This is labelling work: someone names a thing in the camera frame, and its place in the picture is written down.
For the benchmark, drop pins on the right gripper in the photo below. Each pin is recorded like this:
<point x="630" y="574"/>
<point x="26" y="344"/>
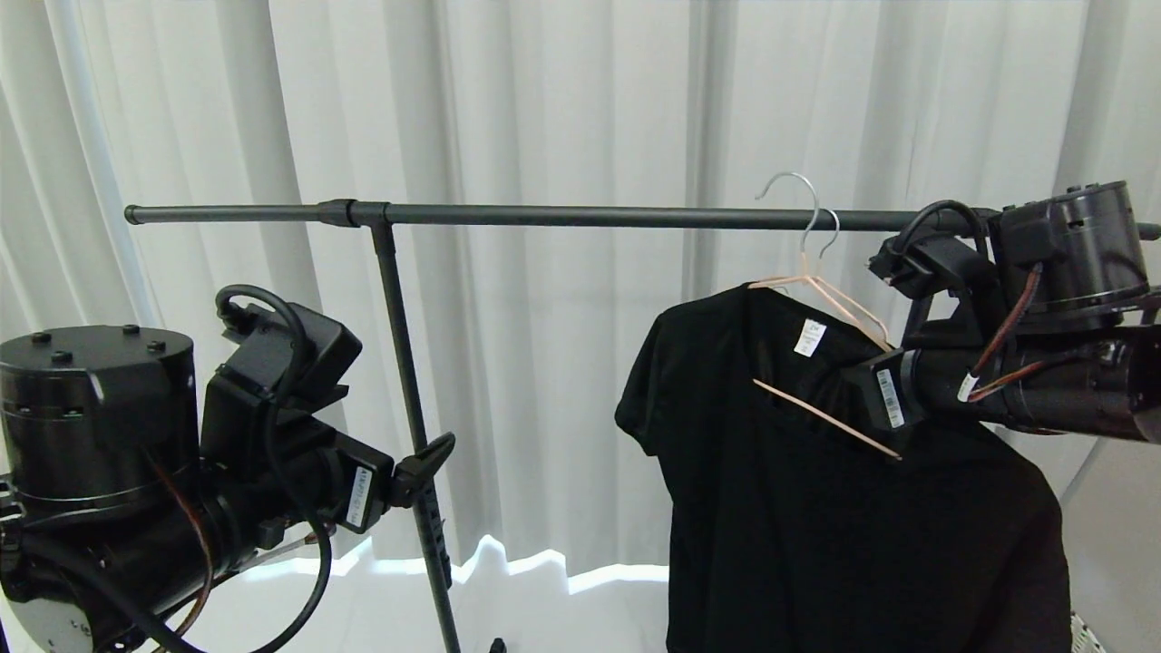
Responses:
<point x="934" y="390"/>

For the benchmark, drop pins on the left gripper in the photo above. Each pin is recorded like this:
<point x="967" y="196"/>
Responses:
<point x="363" y="490"/>

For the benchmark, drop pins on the pink clothes hanger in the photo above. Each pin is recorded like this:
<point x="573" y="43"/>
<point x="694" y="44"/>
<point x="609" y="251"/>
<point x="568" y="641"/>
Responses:
<point x="825" y="419"/>
<point x="835" y="225"/>

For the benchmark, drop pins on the black T-shirt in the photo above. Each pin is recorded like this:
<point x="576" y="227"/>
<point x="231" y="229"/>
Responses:
<point x="816" y="544"/>

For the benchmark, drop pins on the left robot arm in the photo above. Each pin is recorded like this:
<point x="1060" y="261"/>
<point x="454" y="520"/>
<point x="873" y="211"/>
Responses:
<point x="91" y="408"/>

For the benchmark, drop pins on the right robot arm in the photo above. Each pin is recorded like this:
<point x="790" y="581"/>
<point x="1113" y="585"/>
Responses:
<point x="1070" y="245"/>

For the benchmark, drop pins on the white laundry basket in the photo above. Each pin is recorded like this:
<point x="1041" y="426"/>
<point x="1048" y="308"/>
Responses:
<point x="1087" y="635"/>

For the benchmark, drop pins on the black clothes rack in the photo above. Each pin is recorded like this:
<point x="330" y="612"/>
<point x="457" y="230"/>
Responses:
<point x="580" y="216"/>

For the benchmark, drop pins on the white curtain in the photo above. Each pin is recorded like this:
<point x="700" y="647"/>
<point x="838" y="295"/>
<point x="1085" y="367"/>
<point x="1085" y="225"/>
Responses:
<point x="544" y="363"/>

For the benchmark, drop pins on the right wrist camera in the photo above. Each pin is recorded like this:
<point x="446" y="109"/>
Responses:
<point x="934" y="263"/>

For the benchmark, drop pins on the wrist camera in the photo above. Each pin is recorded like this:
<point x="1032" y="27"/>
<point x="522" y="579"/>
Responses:
<point x="934" y="263"/>
<point x="317" y="349"/>

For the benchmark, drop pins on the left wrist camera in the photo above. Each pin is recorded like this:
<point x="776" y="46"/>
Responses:
<point x="317" y="349"/>

